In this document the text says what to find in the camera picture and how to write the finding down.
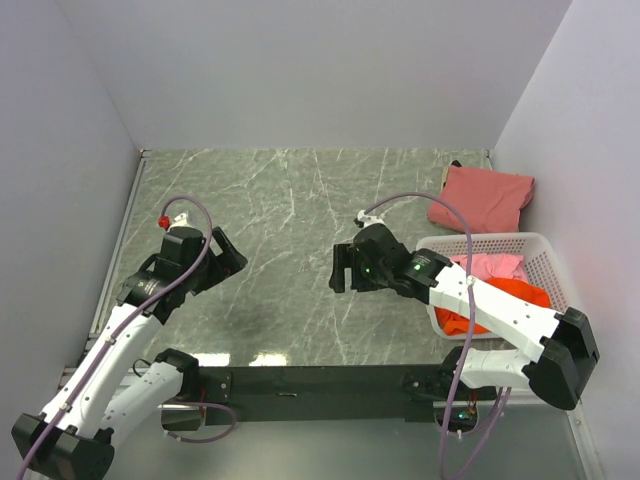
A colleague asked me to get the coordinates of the white plastic laundry basket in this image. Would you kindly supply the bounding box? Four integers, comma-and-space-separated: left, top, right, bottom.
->
416, 232, 583, 341

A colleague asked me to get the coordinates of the orange t shirt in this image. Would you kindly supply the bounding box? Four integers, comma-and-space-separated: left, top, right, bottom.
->
434, 277, 551, 337

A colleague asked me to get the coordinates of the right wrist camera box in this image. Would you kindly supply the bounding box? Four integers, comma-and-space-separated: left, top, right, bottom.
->
354, 210, 386, 239

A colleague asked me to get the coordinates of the dusty red polo shirt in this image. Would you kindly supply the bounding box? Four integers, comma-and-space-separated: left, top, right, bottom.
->
439, 166, 535, 234

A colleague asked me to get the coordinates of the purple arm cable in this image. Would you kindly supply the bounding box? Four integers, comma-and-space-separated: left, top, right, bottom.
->
362, 191, 514, 480
14, 195, 237, 480

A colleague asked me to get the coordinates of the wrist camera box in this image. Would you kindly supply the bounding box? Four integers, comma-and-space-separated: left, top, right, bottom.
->
354, 210, 386, 239
157, 213, 204, 248

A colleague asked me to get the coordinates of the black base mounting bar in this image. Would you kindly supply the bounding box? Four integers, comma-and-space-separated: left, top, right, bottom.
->
167, 364, 453, 423

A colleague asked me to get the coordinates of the pink t shirt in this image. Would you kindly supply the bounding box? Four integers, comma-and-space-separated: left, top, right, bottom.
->
450, 253, 528, 282

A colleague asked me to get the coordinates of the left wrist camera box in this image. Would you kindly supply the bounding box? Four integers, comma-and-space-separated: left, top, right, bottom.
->
157, 213, 204, 248

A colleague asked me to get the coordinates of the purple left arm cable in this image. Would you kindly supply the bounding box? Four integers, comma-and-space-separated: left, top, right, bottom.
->
14, 195, 237, 480

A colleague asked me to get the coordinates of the beige folded t shirt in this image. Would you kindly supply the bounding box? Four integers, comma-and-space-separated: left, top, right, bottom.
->
441, 166, 449, 190

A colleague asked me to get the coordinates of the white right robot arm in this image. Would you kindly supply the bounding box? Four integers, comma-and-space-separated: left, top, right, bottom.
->
329, 223, 600, 410

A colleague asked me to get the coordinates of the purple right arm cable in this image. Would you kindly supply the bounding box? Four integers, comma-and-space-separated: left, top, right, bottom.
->
362, 191, 514, 480

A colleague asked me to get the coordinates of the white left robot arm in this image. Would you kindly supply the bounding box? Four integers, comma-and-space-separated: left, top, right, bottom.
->
11, 225, 247, 479

